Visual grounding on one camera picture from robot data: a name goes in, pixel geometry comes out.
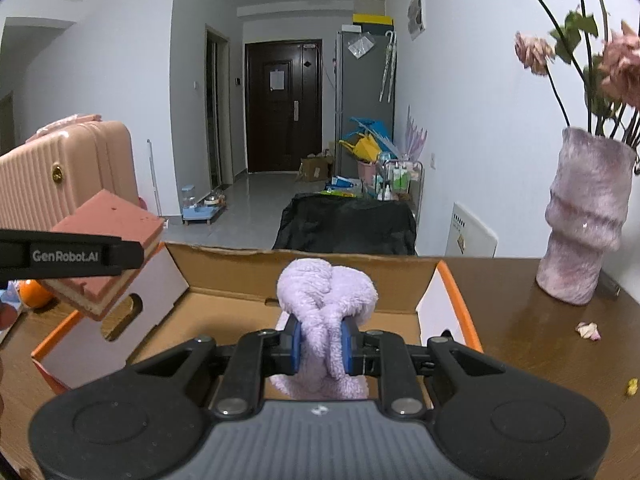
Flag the black cloth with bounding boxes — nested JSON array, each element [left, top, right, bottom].
[[272, 192, 418, 256]]

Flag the metal cart with bottles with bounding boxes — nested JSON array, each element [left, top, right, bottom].
[[375, 152, 426, 211]]

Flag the dark framed side door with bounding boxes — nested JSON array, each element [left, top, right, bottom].
[[206, 25, 233, 191]]

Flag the white mop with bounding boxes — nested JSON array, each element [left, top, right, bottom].
[[146, 139, 168, 226]]

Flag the dark wooden entrance door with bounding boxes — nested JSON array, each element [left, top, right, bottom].
[[244, 39, 323, 175]]

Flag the clear plastic pouch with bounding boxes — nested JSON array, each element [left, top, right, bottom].
[[347, 32, 375, 61]]

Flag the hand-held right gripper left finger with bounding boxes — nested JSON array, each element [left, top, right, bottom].
[[125, 319, 304, 419]]

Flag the brown carton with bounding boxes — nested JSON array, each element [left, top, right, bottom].
[[295, 152, 335, 183]]

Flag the blue pet feeder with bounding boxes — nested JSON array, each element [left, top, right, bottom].
[[181, 185, 227, 225]]

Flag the clear folded umbrella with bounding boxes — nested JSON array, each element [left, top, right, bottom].
[[379, 31, 398, 103]]

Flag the pink fuzzy vase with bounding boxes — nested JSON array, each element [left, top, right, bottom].
[[536, 126, 637, 307]]

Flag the orange-edged cardboard box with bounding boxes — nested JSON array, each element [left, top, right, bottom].
[[31, 242, 483, 396]]

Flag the orange fruit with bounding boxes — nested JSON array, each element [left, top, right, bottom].
[[19, 280, 55, 309]]

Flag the white flat board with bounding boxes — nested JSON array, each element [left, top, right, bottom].
[[445, 201, 499, 259]]

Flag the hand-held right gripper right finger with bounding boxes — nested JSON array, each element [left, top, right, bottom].
[[340, 320, 506, 420]]

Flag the grey refrigerator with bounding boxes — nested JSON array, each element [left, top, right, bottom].
[[334, 29, 396, 181]]

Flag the purple feather wings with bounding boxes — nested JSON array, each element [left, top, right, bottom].
[[404, 105, 429, 161]]

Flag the pink bucket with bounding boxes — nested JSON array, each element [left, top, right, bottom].
[[356, 160, 381, 193]]

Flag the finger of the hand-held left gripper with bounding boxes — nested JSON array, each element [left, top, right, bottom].
[[120, 238, 146, 276]]

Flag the bunch of dried pink roses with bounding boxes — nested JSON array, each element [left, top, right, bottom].
[[445, 0, 640, 151]]

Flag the blue folding rack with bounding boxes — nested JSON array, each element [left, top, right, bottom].
[[349, 116, 401, 153]]

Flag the pink ribbed suitcase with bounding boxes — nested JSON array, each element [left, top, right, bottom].
[[0, 114, 141, 233]]

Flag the purple fluffy towel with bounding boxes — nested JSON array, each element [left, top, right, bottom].
[[270, 258, 378, 401]]

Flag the pink layered sponge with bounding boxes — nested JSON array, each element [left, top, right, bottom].
[[39, 189, 166, 322]]

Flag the yellow and black box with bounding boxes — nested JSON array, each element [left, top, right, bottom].
[[352, 12, 395, 33]]

